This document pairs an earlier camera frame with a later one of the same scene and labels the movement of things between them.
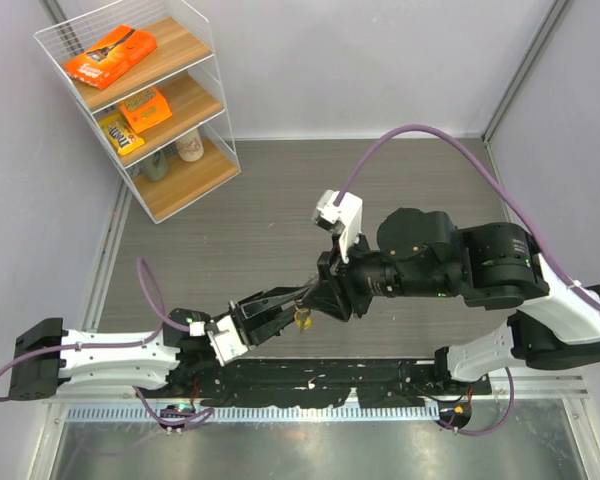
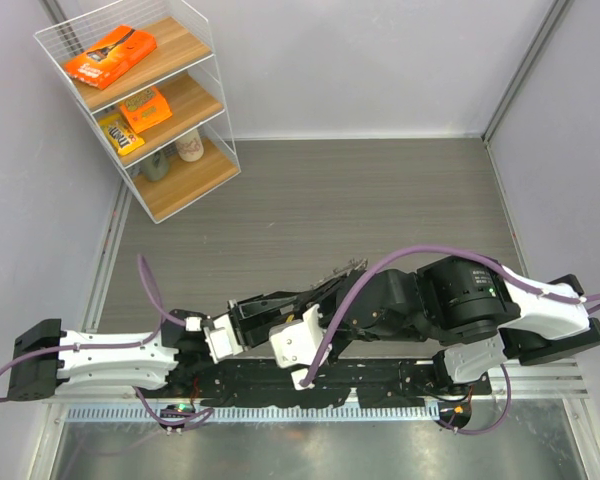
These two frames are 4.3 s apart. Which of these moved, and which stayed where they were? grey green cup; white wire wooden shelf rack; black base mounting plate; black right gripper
Moved: black right gripper
Stayed: white wire wooden shelf rack; grey green cup; black base mounting plate
